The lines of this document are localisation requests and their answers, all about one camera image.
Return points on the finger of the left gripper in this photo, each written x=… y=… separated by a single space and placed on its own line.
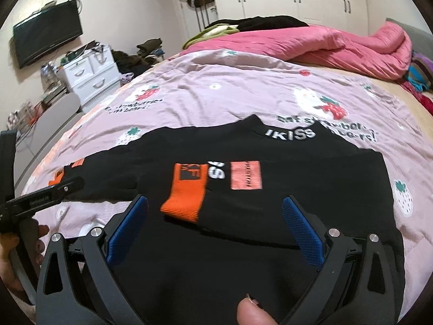
x=27 y=205

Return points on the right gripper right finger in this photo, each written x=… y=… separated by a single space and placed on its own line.
x=341 y=270

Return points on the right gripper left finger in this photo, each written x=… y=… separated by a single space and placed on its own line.
x=76 y=285

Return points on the black sweater with orange cuffs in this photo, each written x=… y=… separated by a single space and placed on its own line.
x=217 y=227

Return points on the dark clothes pile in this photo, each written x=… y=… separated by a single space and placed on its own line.
x=148 y=54

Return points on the left hand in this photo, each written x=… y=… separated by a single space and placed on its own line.
x=9 y=242

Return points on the right hand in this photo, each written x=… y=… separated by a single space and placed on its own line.
x=250 y=312

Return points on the white drawer cabinet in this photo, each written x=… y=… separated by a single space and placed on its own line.
x=92 y=76

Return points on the lilac strawberry print bedsheet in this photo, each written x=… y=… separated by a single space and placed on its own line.
x=209 y=88

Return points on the red patterned cloth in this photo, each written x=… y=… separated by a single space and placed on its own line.
x=422 y=99

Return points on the striped colourful pillow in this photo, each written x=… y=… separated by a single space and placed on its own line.
x=419 y=74

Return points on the pink quilt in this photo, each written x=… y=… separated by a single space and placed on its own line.
x=385 y=55

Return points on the green blanket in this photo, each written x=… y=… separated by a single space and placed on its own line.
x=218 y=30

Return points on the grey headboard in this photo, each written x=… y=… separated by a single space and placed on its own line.
x=422 y=42

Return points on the black garment on bed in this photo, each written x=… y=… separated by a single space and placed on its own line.
x=262 y=23

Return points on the black wall television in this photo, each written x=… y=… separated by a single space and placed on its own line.
x=46 y=31

